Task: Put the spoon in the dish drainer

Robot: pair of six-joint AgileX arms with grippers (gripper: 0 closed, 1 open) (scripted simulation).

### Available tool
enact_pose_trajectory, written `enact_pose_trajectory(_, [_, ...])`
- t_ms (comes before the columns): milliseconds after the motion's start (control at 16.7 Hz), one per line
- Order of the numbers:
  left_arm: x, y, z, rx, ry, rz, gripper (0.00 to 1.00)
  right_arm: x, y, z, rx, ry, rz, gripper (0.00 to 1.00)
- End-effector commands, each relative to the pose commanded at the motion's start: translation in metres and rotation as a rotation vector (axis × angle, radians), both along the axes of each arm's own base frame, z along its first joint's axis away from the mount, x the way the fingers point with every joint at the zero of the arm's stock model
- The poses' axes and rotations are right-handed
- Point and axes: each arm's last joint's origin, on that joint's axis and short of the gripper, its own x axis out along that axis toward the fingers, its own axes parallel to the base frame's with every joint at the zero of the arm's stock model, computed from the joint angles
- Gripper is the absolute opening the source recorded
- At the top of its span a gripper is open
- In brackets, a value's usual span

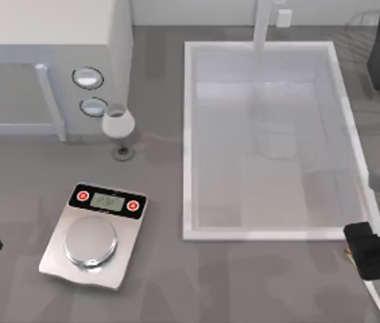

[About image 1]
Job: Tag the white long strip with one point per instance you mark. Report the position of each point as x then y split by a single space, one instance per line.
377 301

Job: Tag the white sink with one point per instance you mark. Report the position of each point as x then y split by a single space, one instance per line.
260 144

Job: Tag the tall white tap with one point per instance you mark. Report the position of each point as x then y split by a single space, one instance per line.
260 23

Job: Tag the silver kitchen scale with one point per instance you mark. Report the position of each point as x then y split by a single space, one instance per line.
90 235

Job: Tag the white wine glass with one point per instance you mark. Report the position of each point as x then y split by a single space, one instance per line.
118 125

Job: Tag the small round microwave knob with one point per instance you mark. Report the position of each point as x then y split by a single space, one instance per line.
92 107

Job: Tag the large round microwave knob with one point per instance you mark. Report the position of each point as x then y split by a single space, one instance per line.
87 78

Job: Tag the microwave oven door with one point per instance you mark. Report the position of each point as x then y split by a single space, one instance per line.
6 96

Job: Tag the pale microwave oven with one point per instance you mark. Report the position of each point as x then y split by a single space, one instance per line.
41 23

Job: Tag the white wall socket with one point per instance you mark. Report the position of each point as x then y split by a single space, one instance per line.
283 17

